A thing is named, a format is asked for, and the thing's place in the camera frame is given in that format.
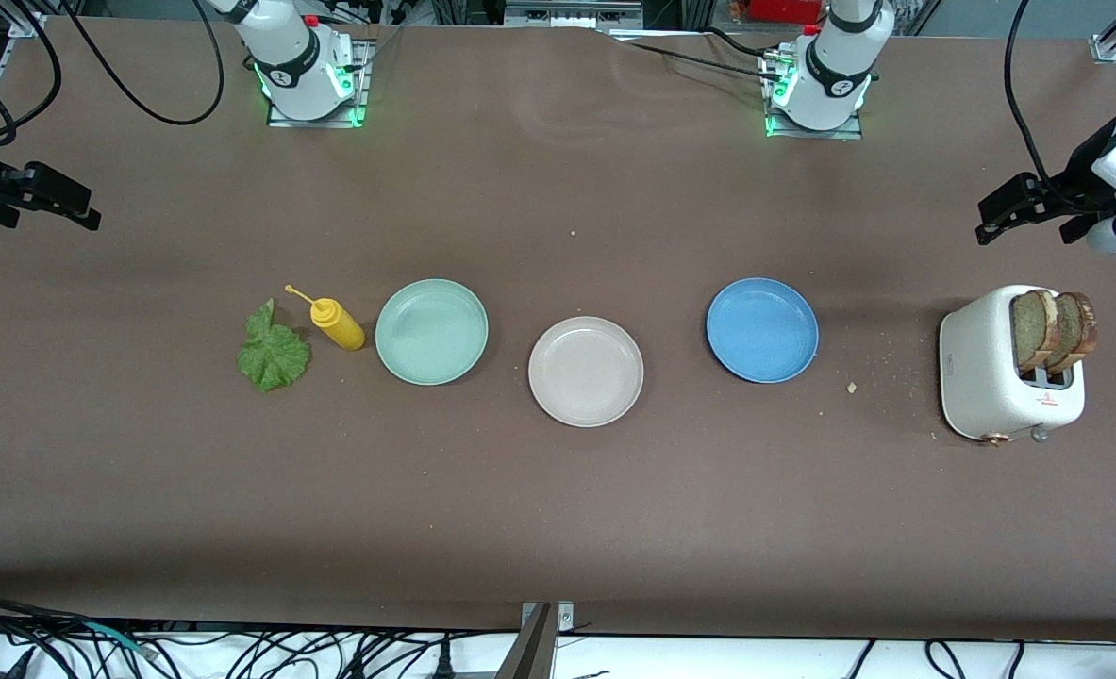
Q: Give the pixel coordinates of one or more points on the green lettuce leaf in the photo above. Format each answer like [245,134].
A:
[274,358]

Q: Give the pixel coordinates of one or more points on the red box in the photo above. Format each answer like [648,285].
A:
[784,9]

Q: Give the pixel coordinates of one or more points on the brown bread slice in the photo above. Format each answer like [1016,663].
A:
[1029,330]
[1078,325]

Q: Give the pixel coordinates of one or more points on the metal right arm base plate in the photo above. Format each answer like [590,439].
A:
[362,94]

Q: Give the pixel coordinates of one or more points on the beige round plate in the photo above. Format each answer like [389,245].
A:
[586,372]

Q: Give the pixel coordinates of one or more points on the yellow mustard squeeze bottle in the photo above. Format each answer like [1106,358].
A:
[341,327]

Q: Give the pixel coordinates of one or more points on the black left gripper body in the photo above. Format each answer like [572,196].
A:
[1076,176]

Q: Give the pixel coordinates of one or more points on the metal mounting bracket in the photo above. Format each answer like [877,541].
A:
[539,651]

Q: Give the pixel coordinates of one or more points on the black power plug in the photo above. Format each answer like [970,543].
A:
[443,665]

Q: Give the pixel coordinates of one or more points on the pale green round plate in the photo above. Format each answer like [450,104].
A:
[431,332]

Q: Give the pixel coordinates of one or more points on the white two-slot toaster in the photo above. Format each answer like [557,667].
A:
[977,368]

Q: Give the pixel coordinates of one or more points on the blue round plate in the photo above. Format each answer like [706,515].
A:
[762,330]

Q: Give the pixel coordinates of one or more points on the grey metal box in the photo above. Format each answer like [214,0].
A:
[572,14]

